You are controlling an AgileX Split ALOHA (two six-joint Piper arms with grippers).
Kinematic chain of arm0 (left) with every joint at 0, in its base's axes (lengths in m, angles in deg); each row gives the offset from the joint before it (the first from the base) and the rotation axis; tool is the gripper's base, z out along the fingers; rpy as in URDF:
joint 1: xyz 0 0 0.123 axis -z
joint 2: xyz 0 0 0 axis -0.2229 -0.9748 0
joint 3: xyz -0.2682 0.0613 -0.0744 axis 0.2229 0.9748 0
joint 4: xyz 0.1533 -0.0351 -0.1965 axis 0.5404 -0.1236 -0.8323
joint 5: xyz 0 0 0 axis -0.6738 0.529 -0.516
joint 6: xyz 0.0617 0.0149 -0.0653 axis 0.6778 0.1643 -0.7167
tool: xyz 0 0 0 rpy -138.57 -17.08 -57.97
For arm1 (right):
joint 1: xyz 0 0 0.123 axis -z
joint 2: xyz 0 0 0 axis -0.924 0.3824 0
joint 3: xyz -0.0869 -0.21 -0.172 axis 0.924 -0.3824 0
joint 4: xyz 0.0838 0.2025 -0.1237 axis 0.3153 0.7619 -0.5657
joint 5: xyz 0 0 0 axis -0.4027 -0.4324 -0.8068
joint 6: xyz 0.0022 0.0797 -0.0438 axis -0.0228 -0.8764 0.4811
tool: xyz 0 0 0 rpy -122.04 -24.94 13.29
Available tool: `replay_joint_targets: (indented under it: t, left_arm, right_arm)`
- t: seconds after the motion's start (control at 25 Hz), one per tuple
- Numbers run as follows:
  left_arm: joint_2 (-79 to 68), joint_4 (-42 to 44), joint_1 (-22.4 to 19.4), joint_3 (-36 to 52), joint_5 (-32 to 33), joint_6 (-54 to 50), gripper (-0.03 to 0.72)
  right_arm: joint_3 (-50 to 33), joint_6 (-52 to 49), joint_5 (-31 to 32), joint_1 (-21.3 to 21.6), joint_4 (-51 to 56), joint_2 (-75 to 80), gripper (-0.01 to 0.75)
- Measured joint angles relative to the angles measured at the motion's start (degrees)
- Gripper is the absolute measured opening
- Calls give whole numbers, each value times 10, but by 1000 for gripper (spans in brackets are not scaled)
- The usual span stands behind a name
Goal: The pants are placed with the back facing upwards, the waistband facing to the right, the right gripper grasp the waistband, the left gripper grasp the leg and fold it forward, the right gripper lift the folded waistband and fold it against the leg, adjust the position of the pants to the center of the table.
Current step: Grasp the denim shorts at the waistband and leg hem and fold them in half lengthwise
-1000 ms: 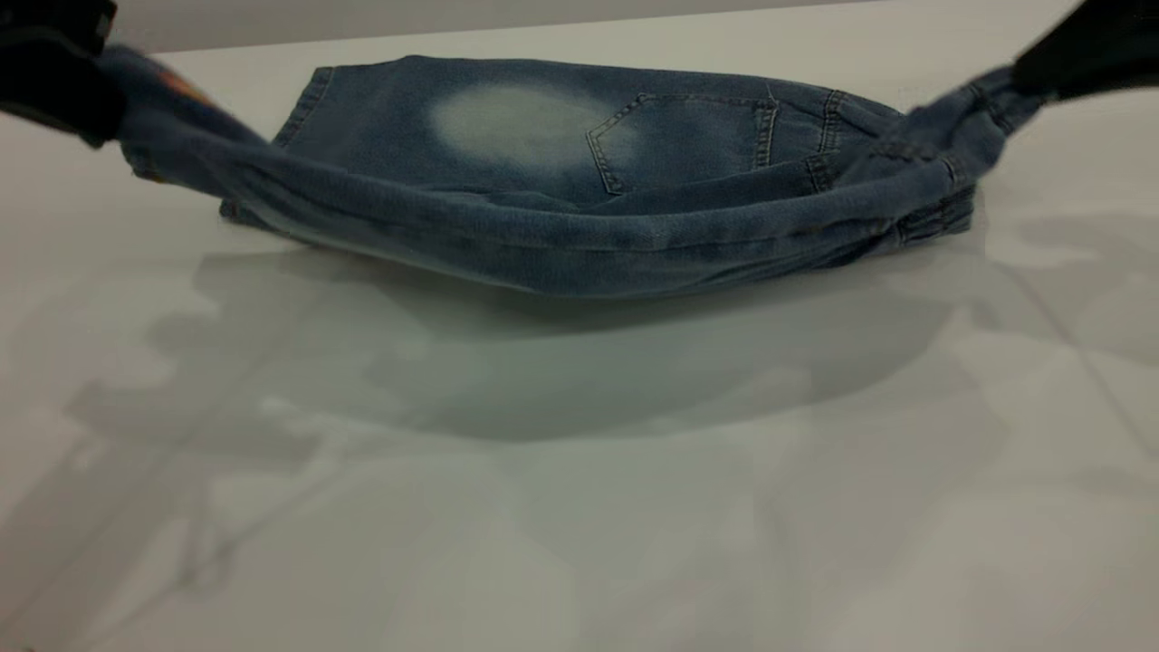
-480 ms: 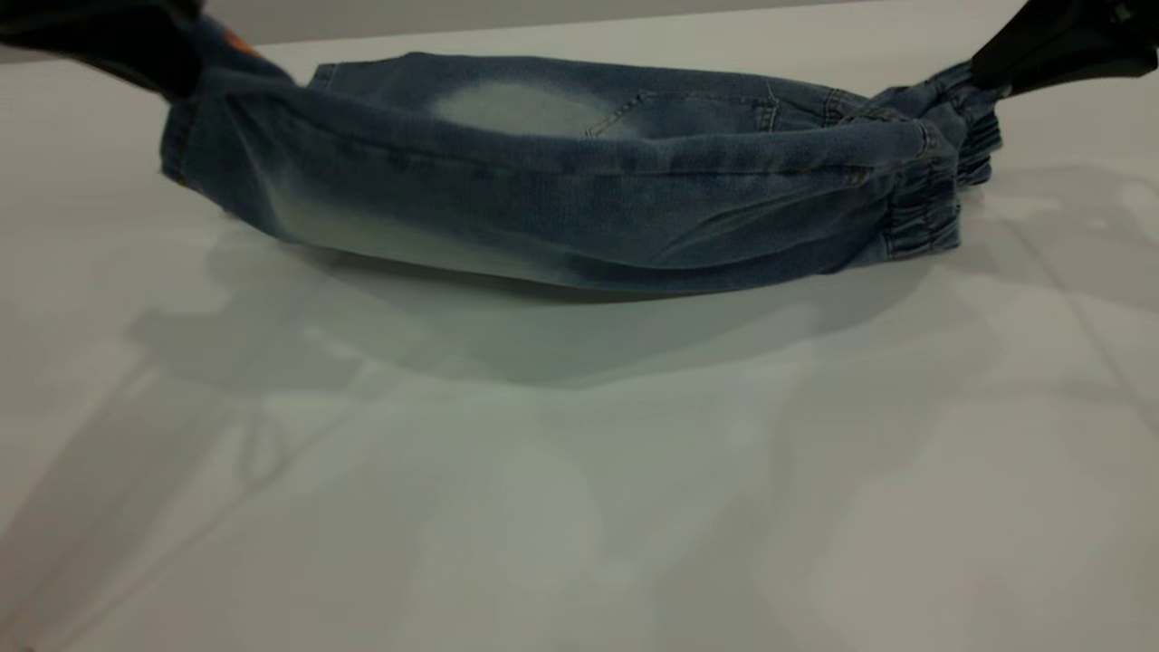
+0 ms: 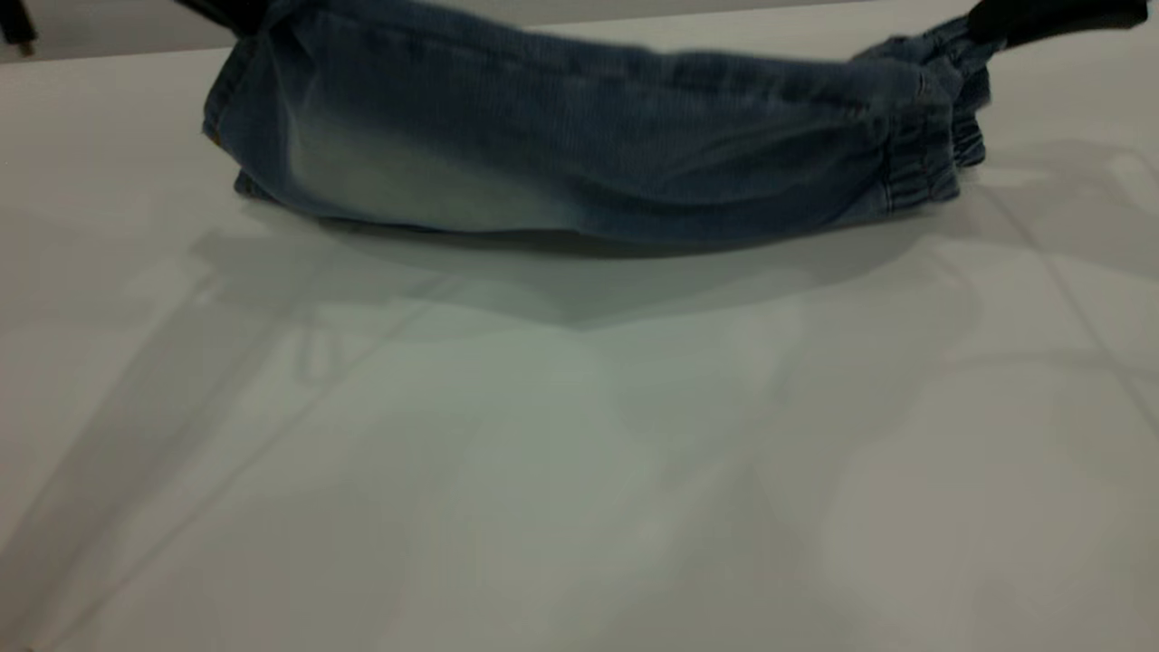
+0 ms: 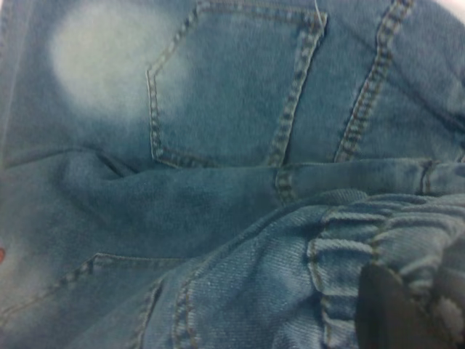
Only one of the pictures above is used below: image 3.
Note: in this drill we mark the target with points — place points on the blue denim shorts basketball print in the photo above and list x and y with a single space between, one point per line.
579 136

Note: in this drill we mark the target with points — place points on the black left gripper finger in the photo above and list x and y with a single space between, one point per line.
231 13

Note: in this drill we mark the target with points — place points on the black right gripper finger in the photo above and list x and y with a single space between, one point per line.
1059 18

